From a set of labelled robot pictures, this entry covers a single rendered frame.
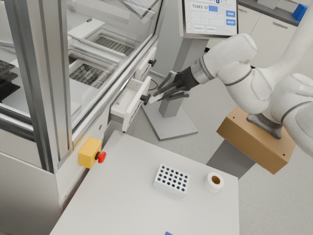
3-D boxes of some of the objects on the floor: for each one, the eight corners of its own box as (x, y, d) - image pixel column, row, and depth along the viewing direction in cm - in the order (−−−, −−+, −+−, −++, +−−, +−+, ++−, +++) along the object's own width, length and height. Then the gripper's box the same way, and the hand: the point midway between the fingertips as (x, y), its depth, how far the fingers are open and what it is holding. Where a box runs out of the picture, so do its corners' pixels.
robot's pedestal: (224, 196, 171) (285, 138, 120) (206, 224, 151) (270, 167, 100) (195, 172, 181) (240, 107, 130) (174, 194, 162) (218, 129, 111)
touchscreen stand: (197, 133, 217) (251, 39, 148) (159, 141, 196) (202, 37, 128) (174, 101, 246) (211, 10, 177) (139, 105, 225) (166, 4, 157)
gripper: (206, 82, 82) (160, 107, 96) (187, 56, 78) (142, 85, 91) (204, 93, 77) (156, 116, 90) (184, 65, 72) (136, 94, 86)
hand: (155, 97), depth 89 cm, fingers closed
